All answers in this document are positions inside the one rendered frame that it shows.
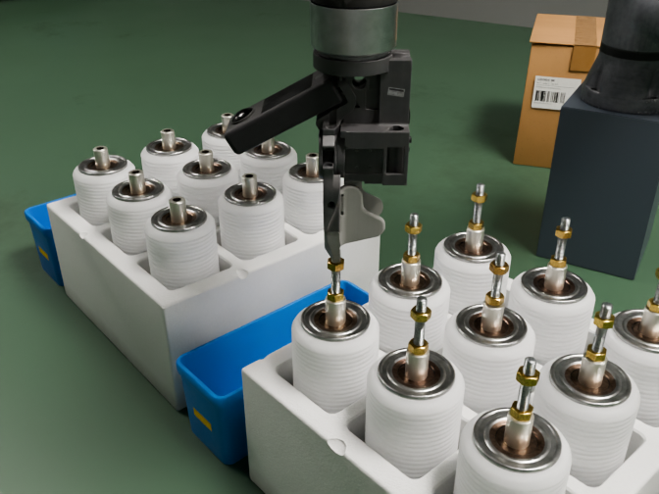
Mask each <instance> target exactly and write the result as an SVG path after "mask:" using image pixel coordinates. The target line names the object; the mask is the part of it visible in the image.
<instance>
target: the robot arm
mask: <svg viewBox="0 0 659 494"><path fill-rule="evenodd" d="M397 17H398V0H310V34H311V46H312V47H313V48H314V50H313V67H314V68H315V69H316V71H315V72H314V73H312V74H309V75H307V76H305V77H303V78H302V79H300V80H298V81H296V82H294V83H292V84H290V85H289V86H288V87H286V88H284V89H282V90H280V91H278V92H276V93H275V94H273V95H271V96H269V97H267V98H265V99H263V100H262V101H260V102H258V103H256V104H254V105H252V106H250V107H248V108H244V109H242V110H240V111H238V112H237V113H236V114H235V115H234V116H232V117H231V118H230V120H229V123H228V127H227V130H226V133H225V140H226V142H227V143H228V145H229V147H230V148H231V149H232V151H233V152H234V153H235V154H237V155H240V154H242V153H244V152H246V151H248V150H250V149H252V148H254V147H256V146H259V145H261V144H262V143H264V142H265V141H267V140H269V139H271V138H273V137H275V136H277V135H279V134H281V133H283V132H285V131H287V130H289V129H291V128H293V127H295V126H296V125H298V124H301V123H303V122H305V121H307V120H309V119H311V118H313V117H315V116H317V119H316V126H317V128H318V129H319V177H322V178H323V207H324V241H325V249H326V250H327V252H328V254H329V256H330V257H331V259H332V260H333V261H334V262H335V263H339V256H340V247H341V246H342V245H344V244H346V243H351V242H355V241H360V240H364V239H369V238H373V237H378V236H380V235H381V234H382V233H383V232H384V229H385V222H384V219H383V218H382V217H380V214H381V212H382V209H383V205H382V200H381V199H380V198H378V197H376V196H374V195H372V194H369V193H367V192H365V191H364V190H363V188H362V181H364V183H365V184H382V185H407V173H408V157H409V151H410V147H409V143H411V142H412V136H410V130H409V123H410V91H411V74H412V58H411V57H410V51H409V49H393V48H395V46H396V39H397ZM355 76H363V77H364V78H362V79H360V80H358V79H355V78H354V77H355ZM581 98H582V100H583V101H585V103H587V104H588V105H591V106H593V107H596V108H598V109H602V110H606V111H610V112H615V113H622V114H632V115H650V114H658V113H659V0H609V1H608V6H607V12H606V17H605V22H604V28H603V32H602V37H601V43H600V48H599V53H598V55H597V57H596V59H595V61H594V63H593V65H592V67H591V69H590V70H589V72H588V74H587V76H586V78H585V80H584V82H583V86H582V92H581ZM342 178H344V185H342V186H340V185H341V179H342Z"/></svg>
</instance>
